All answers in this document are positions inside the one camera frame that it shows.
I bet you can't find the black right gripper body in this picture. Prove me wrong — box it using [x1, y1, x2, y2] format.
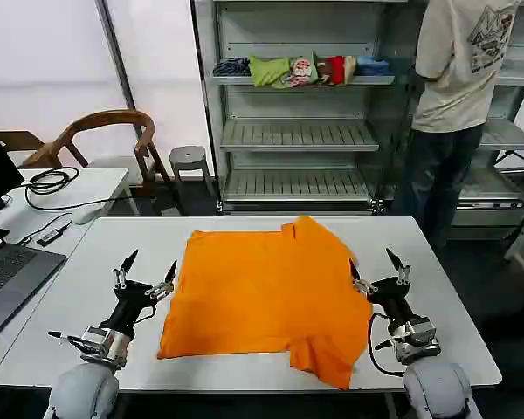
[365, 276, 421, 336]

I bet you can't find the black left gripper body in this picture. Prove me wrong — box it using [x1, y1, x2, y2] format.
[98, 279, 159, 338]

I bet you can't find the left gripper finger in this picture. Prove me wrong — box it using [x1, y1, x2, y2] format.
[144, 259, 178, 302]
[112, 248, 140, 290]

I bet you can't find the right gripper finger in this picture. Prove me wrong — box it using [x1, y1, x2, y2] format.
[348, 258, 377, 301]
[384, 247, 412, 287]

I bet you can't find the orange shirt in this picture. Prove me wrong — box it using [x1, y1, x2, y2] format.
[156, 215, 374, 391]

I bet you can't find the white mouse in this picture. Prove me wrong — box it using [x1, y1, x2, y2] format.
[72, 204, 111, 226]

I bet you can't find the white side desk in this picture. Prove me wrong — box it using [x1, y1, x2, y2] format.
[0, 167, 130, 353]

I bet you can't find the grey laptop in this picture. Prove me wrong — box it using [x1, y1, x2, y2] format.
[0, 226, 68, 350]

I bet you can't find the grey round stool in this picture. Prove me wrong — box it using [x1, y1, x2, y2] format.
[169, 146, 217, 198]

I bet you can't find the grey metal stand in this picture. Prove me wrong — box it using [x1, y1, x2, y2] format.
[501, 203, 524, 277]

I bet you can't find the curved wooden chair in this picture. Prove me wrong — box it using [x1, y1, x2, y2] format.
[20, 109, 181, 217]

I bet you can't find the grey metal shelf with clothes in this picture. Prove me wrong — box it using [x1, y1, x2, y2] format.
[190, 0, 420, 216]

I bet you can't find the brown wooden chair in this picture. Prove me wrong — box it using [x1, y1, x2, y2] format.
[0, 130, 48, 169]

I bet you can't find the person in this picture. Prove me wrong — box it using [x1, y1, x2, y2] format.
[395, 0, 523, 251]

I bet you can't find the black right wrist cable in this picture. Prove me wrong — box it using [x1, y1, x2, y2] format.
[365, 311, 406, 376]

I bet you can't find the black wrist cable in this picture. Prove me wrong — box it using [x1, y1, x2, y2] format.
[365, 311, 406, 376]
[47, 330, 91, 348]

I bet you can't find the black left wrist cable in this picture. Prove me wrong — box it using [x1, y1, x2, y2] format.
[47, 330, 91, 348]

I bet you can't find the black adapter with cable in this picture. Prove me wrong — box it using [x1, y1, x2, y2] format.
[17, 212, 75, 247]

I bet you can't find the coiled black cable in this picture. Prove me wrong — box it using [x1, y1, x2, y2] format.
[24, 167, 137, 211]

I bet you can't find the dark window frame post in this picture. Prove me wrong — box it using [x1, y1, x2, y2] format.
[96, 0, 140, 113]

